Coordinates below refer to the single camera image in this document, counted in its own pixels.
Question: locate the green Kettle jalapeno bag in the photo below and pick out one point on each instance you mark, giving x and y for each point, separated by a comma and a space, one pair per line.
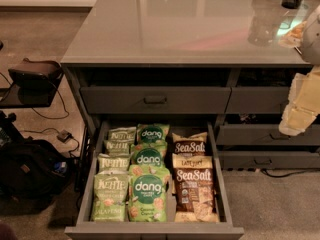
110, 194

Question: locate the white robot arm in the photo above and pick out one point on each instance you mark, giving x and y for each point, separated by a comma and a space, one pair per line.
305, 39

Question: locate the grey top right drawer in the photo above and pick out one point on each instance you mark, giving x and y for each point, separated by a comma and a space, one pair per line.
257, 100

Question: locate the grey middle right drawer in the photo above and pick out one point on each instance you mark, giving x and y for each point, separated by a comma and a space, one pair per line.
265, 134

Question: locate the grey bottom right drawer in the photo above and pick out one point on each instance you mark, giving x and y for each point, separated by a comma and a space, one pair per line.
269, 160

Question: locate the grey cabinet counter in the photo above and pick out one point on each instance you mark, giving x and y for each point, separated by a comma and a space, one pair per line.
205, 43

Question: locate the rear brown sea salt bag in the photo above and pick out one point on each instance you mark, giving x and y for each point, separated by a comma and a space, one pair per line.
194, 145

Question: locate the brown sea salt bag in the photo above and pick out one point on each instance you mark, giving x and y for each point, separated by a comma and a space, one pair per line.
194, 189
194, 145

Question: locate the front brown sea salt bag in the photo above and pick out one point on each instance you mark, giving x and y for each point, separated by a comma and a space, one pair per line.
194, 189

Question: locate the rear green Dang chip bag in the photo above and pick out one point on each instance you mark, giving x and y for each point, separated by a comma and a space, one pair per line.
152, 133

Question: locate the green dang chip bag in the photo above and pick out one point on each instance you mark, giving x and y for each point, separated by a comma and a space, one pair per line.
149, 154
147, 193
152, 133

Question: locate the middle green Dang chip bag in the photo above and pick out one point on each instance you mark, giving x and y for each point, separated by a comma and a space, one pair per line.
149, 154

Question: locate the front green Dang chip bag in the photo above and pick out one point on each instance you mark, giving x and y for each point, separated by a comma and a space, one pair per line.
147, 193

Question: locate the rear green Kettle bag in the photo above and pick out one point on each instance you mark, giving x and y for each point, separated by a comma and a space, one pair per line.
126, 134

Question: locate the grey top left drawer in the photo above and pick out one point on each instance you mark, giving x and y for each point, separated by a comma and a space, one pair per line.
154, 100

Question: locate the open grey middle drawer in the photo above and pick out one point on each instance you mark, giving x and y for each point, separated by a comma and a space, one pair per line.
223, 229

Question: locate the black power adapter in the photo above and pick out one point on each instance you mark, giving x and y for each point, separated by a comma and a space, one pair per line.
64, 136

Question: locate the dark box on stand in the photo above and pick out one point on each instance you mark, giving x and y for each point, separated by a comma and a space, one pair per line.
36, 81

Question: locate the black backpack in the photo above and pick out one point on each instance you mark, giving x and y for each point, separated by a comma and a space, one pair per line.
33, 169

